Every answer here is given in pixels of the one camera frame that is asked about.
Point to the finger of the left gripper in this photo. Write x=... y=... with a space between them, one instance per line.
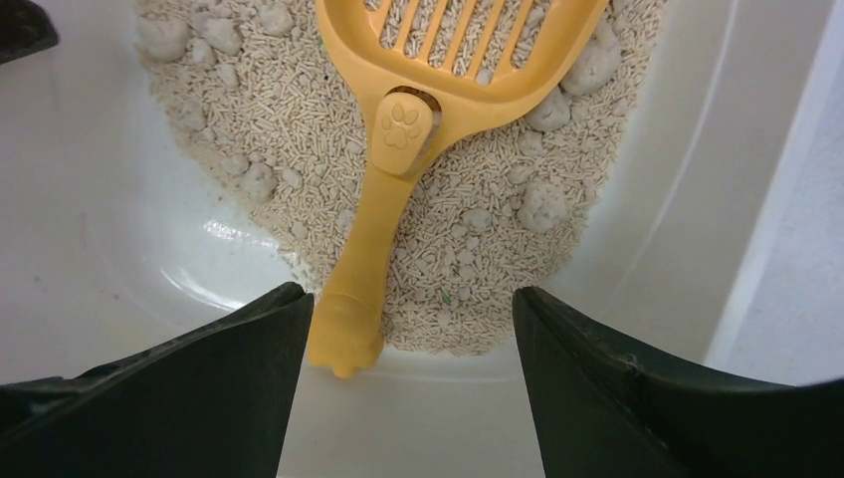
x=26 y=29

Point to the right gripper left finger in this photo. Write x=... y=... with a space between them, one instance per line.
x=214 y=402

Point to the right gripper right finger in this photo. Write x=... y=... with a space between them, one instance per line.
x=604 y=404

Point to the white litter box tray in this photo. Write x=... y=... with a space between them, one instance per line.
x=718 y=237

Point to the yellow litter scoop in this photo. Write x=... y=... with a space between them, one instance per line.
x=413 y=111

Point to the beige cat litter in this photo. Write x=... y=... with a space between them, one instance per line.
x=251 y=95

